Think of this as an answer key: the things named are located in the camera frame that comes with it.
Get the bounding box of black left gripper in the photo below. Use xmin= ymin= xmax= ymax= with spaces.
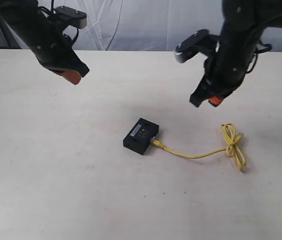
xmin=0 ymin=0 xmax=90 ymax=85

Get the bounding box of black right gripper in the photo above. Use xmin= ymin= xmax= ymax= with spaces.
xmin=189 ymin=33 xmax=259 ymax=108

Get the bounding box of yellow cable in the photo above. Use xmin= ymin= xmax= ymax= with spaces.
xmin=152 ymin=122 xmax=248 ymax=173

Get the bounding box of small black box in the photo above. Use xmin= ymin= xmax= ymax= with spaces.
xmin=123 ymin=118 xmax=160 ymax=155

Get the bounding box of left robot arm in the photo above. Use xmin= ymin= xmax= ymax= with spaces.
xmin=0 ymin=0 xmax=90 ymax=85

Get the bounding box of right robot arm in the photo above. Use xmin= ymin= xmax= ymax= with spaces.
xmin=189 ymin=0 xmax=282 ymax=107

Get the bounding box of white backdrop curtain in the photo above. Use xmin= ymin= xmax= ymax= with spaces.
xmin=0 ymin=0 xmax=282 ymax=52

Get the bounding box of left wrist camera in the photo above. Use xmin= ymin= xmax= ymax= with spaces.
xmin=54 ymin=5 xmax=87 ymax=29

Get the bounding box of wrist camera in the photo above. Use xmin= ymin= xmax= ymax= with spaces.
xmin=54 ymin=5 xmax=87 ymax=29
xmin=173 ymin=29 xmax=219 ymax=64

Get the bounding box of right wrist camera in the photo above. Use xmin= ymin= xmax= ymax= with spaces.
xmin=173 ymin=29 xmax=219 ymax=64

